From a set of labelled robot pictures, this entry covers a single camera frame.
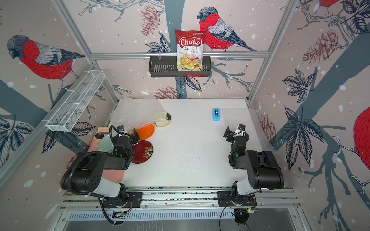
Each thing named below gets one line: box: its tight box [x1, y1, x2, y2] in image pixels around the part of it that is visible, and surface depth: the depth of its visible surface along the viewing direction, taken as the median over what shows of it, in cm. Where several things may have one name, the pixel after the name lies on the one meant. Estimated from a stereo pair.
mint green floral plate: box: [97, 134, 117, 154], surface depth 95 cm
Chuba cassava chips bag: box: [174, 29, 206, 72], surface depth 87 cm
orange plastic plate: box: [135, 124, 155, 141], surface depth 102 cm
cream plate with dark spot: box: [152, 111, 172, 128], surface depth 109 cm
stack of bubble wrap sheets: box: [109, 96, 168, 131], surface depth 109 cm
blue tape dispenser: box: [212, 107, 221, 122], surface depth 109 cm
